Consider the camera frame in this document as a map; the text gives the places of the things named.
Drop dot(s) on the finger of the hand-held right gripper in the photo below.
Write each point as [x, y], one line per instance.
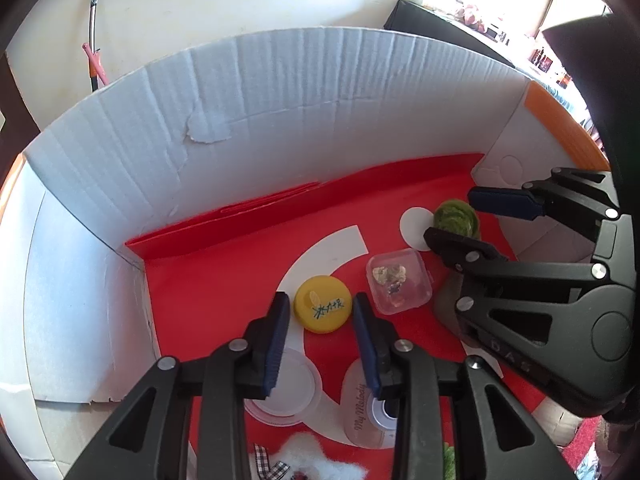
[465, 247]
[500, 201]

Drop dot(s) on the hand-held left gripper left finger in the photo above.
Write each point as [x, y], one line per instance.
[277, 340]

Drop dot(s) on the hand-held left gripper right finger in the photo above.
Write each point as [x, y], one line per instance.
[367, 345]

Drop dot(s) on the green swirl plush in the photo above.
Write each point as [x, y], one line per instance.
[455, 216]

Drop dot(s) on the clear round plastic lid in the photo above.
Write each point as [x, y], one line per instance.
[300, 390]

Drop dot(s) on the yellow round cap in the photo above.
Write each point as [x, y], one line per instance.
[322, 305]

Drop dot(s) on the white round device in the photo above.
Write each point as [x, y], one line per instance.
[360, 410]

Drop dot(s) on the small clear square box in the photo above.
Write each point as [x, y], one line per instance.
[400, 280]

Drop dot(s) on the orange and white cardboard box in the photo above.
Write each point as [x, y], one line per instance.
[225, 260]

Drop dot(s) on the white plush toy with bow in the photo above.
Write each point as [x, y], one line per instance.
[310, 460]

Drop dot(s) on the green pipe cleaner toy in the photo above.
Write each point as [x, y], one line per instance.
[450, 462]

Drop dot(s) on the red knit mat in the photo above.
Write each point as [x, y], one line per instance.
[582, 452]

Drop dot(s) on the pink plastic hook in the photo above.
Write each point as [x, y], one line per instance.
[97, 62]

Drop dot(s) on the metal pole with orange tip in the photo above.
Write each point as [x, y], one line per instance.
[93, 20]

